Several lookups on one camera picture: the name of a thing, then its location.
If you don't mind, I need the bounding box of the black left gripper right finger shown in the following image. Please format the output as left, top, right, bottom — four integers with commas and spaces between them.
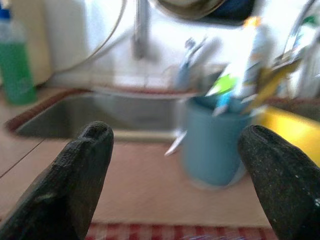
237, 124, 320, 240

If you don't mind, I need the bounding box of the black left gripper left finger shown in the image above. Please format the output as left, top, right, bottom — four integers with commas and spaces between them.
0, 120, 115, 240

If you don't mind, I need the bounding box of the yellow plastic scoop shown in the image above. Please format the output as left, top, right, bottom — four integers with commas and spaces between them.
258, 106, 320, 167

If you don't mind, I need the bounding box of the blue ceramic mug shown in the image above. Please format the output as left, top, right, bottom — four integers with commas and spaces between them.
181, 96, 253, 188

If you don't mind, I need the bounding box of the steel sink basin with drain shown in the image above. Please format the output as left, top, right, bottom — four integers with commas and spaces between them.
14, 92, 193, 141

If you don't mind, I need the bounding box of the blue plastic utensil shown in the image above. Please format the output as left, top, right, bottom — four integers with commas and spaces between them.
213, 94, 232, 116

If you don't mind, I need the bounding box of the green white plastic utensil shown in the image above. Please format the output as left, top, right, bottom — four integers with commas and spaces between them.
206, 71, 241, 99

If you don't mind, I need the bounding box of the red white checked cloth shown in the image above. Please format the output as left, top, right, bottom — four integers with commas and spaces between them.
87, 223, 276, 240

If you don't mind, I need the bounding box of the green dish soap bottle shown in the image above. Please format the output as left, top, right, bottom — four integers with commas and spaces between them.
0, 2, 38, 105

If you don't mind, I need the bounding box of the beige water ionizer appliance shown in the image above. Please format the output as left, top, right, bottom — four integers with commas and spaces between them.
9, 0, 55, 87

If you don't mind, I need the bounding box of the white bottle orange cap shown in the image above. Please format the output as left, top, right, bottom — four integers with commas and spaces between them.
243, 16, 275, 97

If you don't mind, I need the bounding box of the blue toothbrush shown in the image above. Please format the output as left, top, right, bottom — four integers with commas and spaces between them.
174, 37, 198, 90

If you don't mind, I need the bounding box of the hanging metal ladle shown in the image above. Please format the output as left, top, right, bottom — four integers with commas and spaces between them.
282, 0, 320, 66

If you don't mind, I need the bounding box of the white toothbrush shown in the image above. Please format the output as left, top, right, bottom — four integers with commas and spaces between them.
189, 36, 210, 66

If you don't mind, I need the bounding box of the hanging dark metal pan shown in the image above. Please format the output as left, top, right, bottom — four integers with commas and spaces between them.
154, 0, 257, 26

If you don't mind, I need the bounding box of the metal wall faucet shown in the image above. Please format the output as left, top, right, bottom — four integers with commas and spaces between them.
132, 0, 151, 60

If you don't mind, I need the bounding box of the white faucet hose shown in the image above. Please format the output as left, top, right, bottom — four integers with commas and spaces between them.
51, 0, 130, 75

